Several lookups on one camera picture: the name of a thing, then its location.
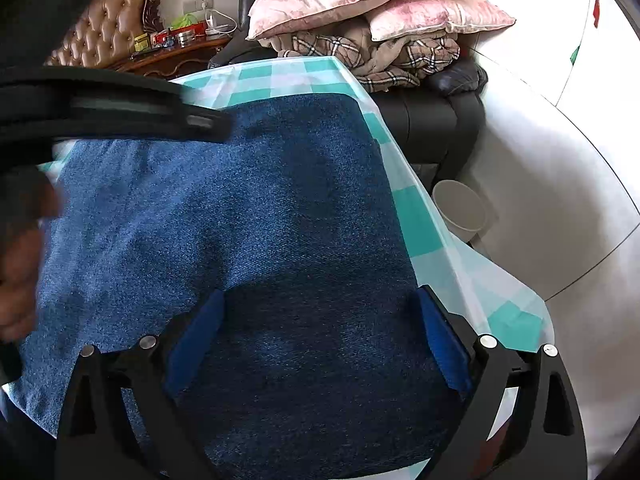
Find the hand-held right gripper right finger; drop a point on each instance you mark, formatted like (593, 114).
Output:
(445, 345)

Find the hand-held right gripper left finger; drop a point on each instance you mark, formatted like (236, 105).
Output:
(195, 345)

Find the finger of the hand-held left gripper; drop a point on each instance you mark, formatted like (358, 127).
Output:
(140, 120)

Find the blue denim pants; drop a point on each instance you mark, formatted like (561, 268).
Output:
(250, 210)

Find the person's left hand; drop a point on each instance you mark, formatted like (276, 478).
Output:
(20, 270)

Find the carved wooden nightstand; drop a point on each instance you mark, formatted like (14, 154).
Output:
(175, 57)

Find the yellow lid jar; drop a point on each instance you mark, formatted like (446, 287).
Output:
(141, 43)

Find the red box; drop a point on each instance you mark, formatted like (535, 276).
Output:
(161, 38)

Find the round metal tin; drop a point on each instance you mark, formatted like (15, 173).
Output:
(186, 36)

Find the tufted leather bed headboard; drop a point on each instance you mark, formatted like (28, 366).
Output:
(105, 30)

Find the green bag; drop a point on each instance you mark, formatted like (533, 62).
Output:
(184, 21)

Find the teal white checked tablecloth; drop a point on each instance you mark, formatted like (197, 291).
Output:
(430, 225)

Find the white plastic bucket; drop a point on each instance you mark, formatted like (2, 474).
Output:
(460, 205)

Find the large pink floral pillow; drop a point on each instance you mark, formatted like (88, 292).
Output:
(325, 0)

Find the black leather chair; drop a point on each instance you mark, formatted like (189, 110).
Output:
(430, 115)

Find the beige plaid blanket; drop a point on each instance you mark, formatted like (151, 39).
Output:
(390, 60)

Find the small pink floral pillow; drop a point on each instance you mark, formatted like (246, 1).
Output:
(440, 17)

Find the wall power outlet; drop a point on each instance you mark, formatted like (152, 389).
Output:
(197, 4)

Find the green wall decoration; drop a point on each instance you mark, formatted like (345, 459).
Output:
(575, 55)

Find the red hanging wall ornament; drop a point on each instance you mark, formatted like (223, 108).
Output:
(597, 7)

